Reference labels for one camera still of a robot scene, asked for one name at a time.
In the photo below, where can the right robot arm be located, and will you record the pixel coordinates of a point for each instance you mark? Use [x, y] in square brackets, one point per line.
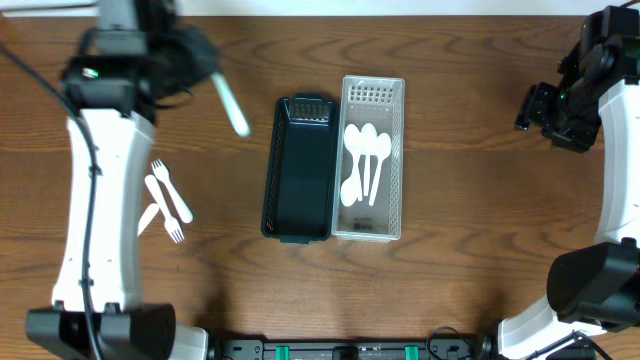
[594, 290]

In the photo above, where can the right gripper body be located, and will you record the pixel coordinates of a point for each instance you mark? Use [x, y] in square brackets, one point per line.
[541, 106]

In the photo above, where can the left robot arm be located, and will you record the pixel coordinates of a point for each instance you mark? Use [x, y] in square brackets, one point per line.
[137, 55]

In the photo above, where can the white plastic fork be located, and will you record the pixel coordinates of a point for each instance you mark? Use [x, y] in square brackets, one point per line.
[171, 224]
[230, 104]
[161, 172]

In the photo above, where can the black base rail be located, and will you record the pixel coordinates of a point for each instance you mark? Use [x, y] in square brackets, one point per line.
[444, 343]

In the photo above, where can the black plastic basket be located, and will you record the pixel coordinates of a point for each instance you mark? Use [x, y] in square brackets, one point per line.
[300, 181]

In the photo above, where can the white plastic spoon crossing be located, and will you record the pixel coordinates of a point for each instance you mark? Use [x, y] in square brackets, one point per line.
[369, 137]

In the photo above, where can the clear plastic basket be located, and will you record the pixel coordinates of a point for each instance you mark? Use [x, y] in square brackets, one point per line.
[379, 101]

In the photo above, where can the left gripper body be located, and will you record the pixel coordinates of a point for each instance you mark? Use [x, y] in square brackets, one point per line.
[195, 57]

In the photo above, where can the white plastic fork right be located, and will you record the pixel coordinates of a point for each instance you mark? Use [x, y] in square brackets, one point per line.
[161, 172]

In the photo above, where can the white plastic fork middle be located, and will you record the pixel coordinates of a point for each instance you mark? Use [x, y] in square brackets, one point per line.
[171, 224]

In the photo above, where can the white plastic fork top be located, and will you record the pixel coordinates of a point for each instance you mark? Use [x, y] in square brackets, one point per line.
[230, 104]

